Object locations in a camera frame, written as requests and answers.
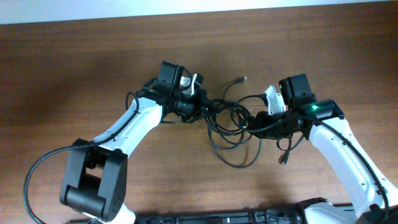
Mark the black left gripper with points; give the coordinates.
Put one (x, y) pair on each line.
(199, 98)

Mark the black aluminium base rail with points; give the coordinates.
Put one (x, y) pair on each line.
(273, 215)

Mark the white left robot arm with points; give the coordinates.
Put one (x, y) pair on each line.
(95, 177)

